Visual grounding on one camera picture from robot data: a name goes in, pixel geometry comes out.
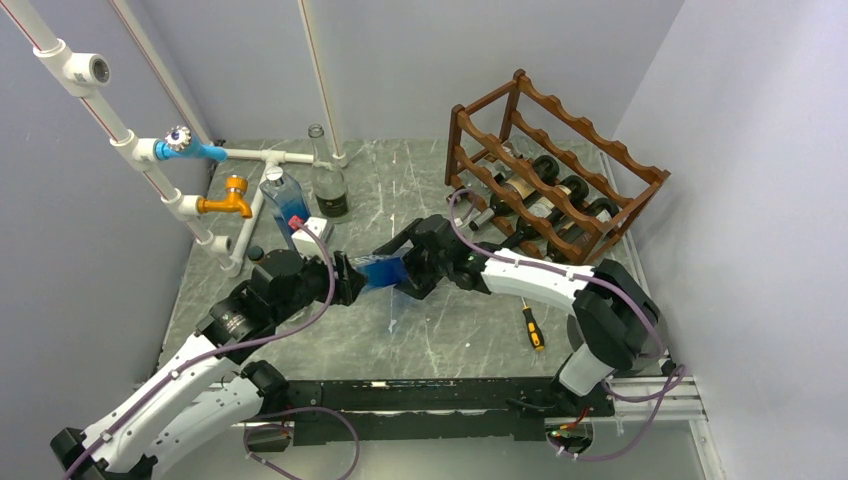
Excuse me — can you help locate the blue square bottle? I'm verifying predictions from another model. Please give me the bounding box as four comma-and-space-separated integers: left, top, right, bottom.
350, 254, 408, 290

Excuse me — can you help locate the labelled dark wine bottle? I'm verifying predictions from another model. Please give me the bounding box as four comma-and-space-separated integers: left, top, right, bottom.
469, 155, 560, 231

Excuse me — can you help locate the dark green wine bottle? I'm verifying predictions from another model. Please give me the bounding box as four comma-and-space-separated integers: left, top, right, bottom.
519, 197, 622, 265

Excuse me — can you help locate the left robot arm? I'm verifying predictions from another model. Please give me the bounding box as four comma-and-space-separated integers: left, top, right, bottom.
50, 250, 367, 479

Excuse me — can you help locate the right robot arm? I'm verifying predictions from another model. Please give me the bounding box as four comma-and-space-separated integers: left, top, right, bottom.
374, 214, 664, 415

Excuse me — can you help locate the clear tall empty bottle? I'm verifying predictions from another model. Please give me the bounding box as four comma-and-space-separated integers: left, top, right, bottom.
308, 124, 350, 221

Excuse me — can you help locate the clear lying bottle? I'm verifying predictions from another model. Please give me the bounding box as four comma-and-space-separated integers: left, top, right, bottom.
245, 245, 266, 263

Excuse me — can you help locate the clear stoppered glass bottle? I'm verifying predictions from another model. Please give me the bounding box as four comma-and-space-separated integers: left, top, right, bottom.
259, 166, 311, 250

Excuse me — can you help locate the wooden wine rack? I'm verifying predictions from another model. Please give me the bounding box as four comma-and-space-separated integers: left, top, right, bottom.
445, 70, 670, 265

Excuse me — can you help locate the yellow black screwdriver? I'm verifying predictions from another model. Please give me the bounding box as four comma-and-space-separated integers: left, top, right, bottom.
521, 298, 545, 352

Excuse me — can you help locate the orange brass tap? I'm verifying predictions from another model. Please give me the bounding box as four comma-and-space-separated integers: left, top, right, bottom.
195, 175, 253, 219

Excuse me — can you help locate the blue tap valve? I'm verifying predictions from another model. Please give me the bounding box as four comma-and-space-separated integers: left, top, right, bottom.
154, 125, 228, 163

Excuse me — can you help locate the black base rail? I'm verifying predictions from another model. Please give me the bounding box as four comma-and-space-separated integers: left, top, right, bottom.
249, 376, 616, 446

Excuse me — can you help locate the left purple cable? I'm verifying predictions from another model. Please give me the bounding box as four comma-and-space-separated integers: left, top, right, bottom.
62, 225, 362, 480

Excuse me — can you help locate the purple cable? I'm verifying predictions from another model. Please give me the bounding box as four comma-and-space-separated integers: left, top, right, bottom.
447, 188, 690, 463
62, 225, 362, 480

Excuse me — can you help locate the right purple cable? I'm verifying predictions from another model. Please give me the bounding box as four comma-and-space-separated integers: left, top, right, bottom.
447, 188, 690, 463

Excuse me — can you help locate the white pvc pipe frame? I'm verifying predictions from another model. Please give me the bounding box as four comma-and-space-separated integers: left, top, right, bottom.
1, 1, 313, 277

